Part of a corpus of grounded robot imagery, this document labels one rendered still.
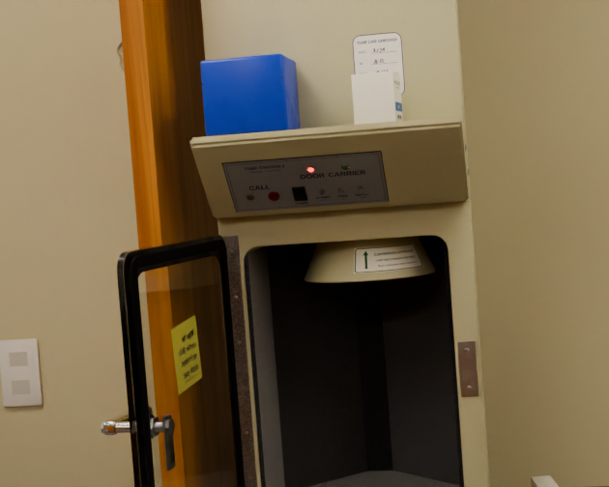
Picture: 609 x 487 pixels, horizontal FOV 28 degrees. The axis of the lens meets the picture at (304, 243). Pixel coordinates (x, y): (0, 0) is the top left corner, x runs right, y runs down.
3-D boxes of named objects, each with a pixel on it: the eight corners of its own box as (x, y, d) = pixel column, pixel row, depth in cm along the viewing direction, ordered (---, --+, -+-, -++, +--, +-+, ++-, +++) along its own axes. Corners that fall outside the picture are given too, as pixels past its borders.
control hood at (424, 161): (216, 217, 155) (209, 139, 155) (470, 200, 150) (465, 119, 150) (193, 222, 144) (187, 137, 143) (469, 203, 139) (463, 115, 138)
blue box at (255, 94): (223, 138, 154) (217, 67, 153) (301, 132, 152) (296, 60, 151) (205, 136, 144) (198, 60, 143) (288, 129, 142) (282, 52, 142)
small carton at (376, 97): (362, 127, 148) (359, 77, 148) (403, 123, 147) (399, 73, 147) (354, 126, 144) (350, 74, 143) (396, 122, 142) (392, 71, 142)
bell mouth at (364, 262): (314, 273, 173) (311, 235, 172) (439, 266, 170) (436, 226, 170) (294, 285, 155) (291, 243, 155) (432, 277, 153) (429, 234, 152)
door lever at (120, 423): (178, 422, 137) (177, 399, 137) (144, 441, 128) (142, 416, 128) (134, 423, 139) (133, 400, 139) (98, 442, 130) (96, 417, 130)
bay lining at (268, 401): (294, 472, 181) (275, 237, 179) (469, 466, 177) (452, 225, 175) (264, 520, 157) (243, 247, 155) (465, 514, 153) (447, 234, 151)
